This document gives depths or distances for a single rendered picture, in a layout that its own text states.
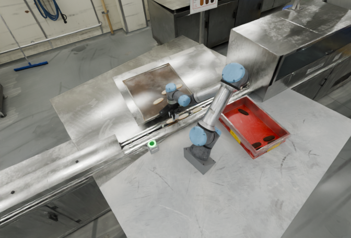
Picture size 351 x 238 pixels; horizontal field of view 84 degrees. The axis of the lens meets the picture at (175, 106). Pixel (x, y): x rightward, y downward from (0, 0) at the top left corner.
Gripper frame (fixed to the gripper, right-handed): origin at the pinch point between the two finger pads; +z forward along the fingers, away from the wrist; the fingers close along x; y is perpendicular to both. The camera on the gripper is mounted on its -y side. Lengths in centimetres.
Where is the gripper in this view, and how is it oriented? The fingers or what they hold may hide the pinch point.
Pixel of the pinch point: (171, 119)
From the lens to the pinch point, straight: 159.0
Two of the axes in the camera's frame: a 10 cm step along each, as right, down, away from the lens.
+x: -4.9, -6.2, 6.1
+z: 0.6, 6.7, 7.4
